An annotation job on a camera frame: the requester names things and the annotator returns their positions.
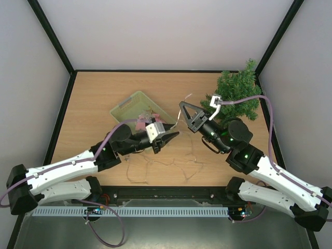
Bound fairy light string wire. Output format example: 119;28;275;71
126;93;205;185

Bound light green plastic basket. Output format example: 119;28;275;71
109;90;177;154

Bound small green christmas tree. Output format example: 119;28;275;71
214;59;261;124

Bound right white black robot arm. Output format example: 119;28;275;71
179;101;331;232

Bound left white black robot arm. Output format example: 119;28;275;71
5;121;179;215

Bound silver star ornament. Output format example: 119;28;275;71
139;110;154;122

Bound pink paper ornaments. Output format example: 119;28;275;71
135;113;166;131

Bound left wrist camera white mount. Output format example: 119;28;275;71
145;121;165;143

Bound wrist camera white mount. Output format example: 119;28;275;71
145;121;165;143
209;94;222;121

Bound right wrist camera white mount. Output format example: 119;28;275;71
209;94;222;121

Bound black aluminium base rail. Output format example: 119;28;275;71
24;184;303;205

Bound light blue slotted cable duct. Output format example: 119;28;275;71
32;206;229;217

